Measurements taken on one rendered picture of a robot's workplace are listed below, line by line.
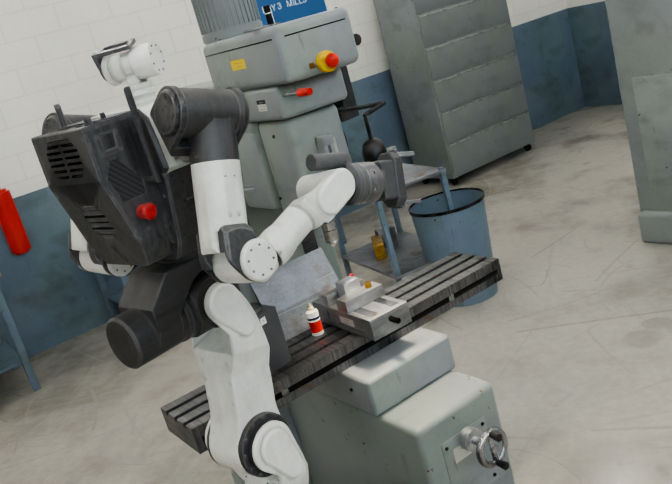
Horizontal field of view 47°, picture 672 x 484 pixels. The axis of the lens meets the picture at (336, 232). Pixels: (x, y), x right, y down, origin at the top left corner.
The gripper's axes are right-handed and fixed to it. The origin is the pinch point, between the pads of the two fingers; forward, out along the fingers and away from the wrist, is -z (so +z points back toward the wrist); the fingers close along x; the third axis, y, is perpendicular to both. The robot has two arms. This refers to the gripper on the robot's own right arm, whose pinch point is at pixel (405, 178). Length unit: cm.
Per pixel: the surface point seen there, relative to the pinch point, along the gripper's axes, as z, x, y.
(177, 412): 20, -56, 85
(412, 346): -47, -50, 53
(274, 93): -9, 31, 55
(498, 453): -45, -80, 23
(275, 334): -9, -39, 72
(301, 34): -11, 44, 41
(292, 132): -16, 20, 58
